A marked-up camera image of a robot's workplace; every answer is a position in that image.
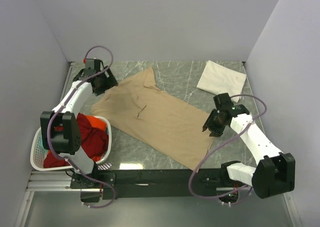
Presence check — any aluminium frame rail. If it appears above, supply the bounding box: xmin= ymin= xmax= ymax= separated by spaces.
xmin=26 ymin=168 xmax=291 ymax=193

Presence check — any white perforated laundry basket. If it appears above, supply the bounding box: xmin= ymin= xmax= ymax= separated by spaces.
xmin=30 ymin=116 xmax=112 ymax=172

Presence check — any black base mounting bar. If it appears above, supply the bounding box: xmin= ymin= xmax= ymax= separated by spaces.
xmin=70 ymin=168 xmax=243 ymax=203

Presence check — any orange t shirt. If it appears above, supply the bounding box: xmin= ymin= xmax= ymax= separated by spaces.
xmin=86 ymin=115 xmax=108 ymax=132

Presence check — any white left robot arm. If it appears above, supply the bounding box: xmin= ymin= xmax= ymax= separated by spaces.
xmin=40 ymin=58 xmax=118 ymax=188

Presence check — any red t shirt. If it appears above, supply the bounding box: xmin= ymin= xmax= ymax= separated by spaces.
xmin=43 ymin=113 xmax=110 ymax=168

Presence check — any beige t shirt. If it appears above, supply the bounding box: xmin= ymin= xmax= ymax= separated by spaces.
xmin=91 ymin=67 xmax=214 ymax=171

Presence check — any folded white t shirt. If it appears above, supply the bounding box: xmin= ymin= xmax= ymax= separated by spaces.
xmin=196 ymin=60 xmax=247 ymax=96

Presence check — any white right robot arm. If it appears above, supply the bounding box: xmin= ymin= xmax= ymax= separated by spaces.
xmin=202 ymin=93 xmax=296 ymax=199

